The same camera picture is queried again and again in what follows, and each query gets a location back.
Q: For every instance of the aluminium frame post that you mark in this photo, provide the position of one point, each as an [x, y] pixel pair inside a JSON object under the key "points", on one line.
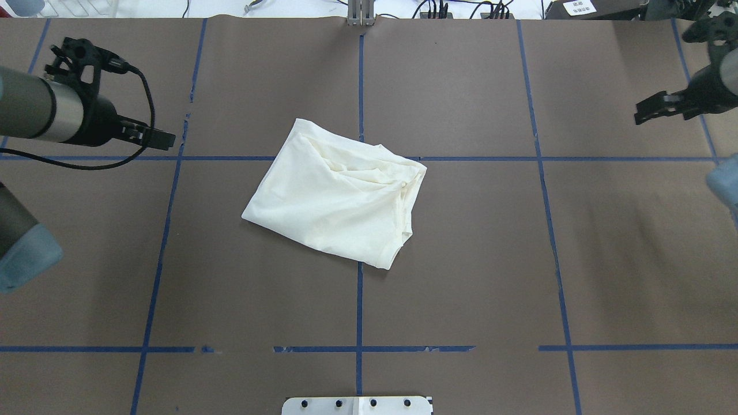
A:
{"points": [[360, 13]]}

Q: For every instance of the cream long-sleeve cat shirt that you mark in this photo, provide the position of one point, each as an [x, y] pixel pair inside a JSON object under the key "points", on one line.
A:
{"points": [[339, 196]]}

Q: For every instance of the clear acrylic rack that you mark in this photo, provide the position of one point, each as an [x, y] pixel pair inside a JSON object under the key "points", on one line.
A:
{"points": [[79, 9]]}

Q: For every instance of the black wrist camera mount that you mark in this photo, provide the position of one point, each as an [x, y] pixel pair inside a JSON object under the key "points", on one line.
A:
{"points": [[719, 32], [79, 64]]}

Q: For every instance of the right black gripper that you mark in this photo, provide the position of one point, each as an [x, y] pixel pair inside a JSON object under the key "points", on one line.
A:
{"points": [[707, 92]]}

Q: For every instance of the black box with white label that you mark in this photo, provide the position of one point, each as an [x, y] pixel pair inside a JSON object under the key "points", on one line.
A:
{"points": [[595, 10]]}

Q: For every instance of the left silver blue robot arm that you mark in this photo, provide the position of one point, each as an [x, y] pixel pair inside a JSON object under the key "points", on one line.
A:
{"points": [[61, 111]]}

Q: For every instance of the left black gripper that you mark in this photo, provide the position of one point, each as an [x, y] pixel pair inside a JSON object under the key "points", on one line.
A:
{"points": [[97, 122]]}

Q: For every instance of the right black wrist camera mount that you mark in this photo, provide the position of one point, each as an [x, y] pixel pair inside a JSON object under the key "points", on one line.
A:
{"points": [[719, 32]]}

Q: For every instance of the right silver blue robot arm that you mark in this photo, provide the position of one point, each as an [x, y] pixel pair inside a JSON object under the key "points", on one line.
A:
{"points": [[722, 129]]}

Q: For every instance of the light blue cup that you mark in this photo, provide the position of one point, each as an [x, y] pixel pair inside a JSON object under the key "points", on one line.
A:
{"points": [[25, 8]]}

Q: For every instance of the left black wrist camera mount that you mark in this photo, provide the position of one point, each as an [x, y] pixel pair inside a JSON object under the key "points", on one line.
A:
{"points": [[79, 64]]}

